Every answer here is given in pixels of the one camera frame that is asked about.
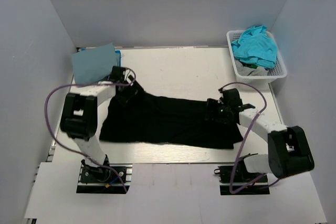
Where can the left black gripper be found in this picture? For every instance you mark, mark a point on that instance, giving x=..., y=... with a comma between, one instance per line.
x=135, y=88

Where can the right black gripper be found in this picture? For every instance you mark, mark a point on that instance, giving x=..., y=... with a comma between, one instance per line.
x=213, y=105

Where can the black t-shirt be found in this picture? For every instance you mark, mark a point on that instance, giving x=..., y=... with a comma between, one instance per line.
x=137, y=116

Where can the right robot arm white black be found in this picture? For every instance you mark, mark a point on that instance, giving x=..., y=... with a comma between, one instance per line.
x=288, y=153

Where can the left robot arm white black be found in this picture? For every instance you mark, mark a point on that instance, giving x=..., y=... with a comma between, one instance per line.
x=79, y=119

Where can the folded bright blue t-shirt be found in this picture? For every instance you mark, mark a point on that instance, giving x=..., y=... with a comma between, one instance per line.
x=118, y=55

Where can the folded light blue t-shirt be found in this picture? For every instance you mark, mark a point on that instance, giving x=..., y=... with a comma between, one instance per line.
x=92, y=65

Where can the green garment in basket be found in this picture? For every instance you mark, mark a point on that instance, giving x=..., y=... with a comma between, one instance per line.
x=252, y=66

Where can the grey garment in basket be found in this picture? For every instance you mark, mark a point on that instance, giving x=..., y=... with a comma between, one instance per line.
x=244, y=71

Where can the white plastic basket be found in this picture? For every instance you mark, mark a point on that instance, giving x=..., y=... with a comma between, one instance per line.
x=278, y=72

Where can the turquoise t-shirt in basket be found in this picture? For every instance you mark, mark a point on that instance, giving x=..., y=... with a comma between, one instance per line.
x=255, y=47

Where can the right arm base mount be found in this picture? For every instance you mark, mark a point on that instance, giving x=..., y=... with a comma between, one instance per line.
x=241, y=177

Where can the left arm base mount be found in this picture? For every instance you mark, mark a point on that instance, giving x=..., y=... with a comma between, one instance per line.
x=98, y=180

